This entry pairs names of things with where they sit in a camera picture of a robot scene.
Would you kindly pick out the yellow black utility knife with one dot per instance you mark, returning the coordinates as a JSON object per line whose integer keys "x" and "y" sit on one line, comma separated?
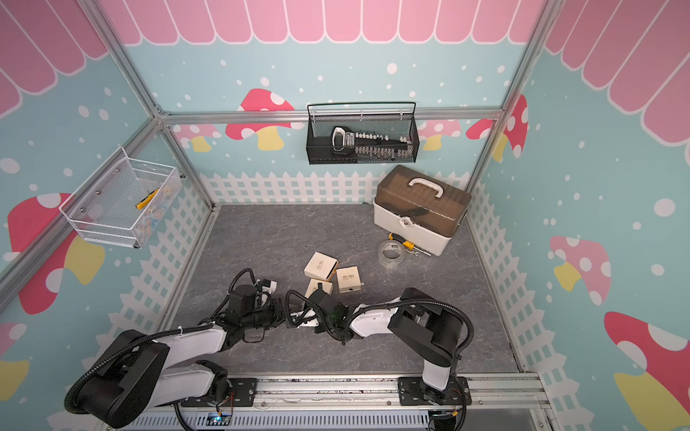
{"x": 146, "y": 200}

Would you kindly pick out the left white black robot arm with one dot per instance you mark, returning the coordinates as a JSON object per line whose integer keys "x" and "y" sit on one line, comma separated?
{"x": 141, "y": 371}

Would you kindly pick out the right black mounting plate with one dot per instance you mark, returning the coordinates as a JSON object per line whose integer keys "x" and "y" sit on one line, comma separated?
{"x": 413, "y": 392}

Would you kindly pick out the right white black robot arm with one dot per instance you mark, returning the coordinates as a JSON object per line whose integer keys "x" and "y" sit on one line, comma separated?
{"x": 436, "y": 331}

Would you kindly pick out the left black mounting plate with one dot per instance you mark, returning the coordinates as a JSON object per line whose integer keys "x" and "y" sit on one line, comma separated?
{"x": 226, "y": 393}

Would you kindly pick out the black mounting plate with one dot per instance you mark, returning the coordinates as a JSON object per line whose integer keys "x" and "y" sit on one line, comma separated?
{"x": 413, "y": 392}
{"x": 226, "y": 393}

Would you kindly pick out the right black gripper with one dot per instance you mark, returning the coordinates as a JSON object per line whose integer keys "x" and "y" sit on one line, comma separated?
{"x": 319, "y": 329}

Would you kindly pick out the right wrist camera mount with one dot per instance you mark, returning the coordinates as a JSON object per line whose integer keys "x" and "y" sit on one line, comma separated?
{"x": 321, "y": 301}

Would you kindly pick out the small green circuit board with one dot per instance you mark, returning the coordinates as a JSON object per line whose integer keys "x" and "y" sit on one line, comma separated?
{"x": 219, "y": 419}

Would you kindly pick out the white wire wall basket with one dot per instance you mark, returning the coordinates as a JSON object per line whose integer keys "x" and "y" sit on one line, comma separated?
{"x": 103, "y": 209}

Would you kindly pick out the black socket bit set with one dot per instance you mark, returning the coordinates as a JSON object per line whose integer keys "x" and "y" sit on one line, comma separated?
{"x": 362, "y": 147}

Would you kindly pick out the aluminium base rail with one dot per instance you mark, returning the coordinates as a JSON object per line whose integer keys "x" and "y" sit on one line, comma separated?
{"x": 367, "y": 402}

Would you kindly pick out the black wire wall basket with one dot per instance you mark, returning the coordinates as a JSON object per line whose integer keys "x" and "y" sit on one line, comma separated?
{"x": 362, "y": 132}

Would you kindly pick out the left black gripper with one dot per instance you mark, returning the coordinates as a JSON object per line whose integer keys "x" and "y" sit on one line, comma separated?
{"x": 278, "y": 317}

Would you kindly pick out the brown lid white toolbox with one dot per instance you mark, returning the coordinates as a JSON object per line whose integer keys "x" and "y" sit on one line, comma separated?
{"x": 424, "y": 211}

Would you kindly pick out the clear tape roll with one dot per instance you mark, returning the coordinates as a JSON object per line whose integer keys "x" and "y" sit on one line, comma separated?
{"x": 391, "y": 254}

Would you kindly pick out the cream tan-drawer jewelry box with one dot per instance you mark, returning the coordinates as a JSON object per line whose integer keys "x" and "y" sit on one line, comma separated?
{"x": 348, "y": 280}

